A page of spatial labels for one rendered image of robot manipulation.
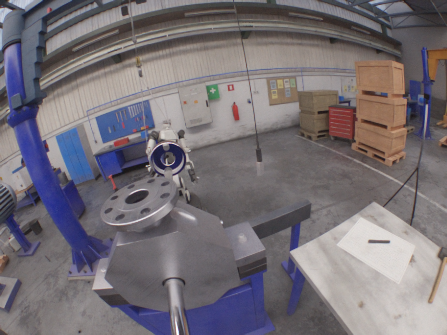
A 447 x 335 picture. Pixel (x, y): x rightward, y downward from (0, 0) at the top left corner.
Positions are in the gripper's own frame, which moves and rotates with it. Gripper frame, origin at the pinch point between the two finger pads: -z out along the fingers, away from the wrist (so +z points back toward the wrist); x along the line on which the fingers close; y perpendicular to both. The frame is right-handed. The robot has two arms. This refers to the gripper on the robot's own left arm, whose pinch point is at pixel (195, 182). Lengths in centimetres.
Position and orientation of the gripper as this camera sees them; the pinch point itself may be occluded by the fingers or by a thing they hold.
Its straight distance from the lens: 262.0
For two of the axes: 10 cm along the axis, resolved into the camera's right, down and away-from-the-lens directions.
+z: -3.6, -9.0, 2.3
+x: 5.5, -4.0, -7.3
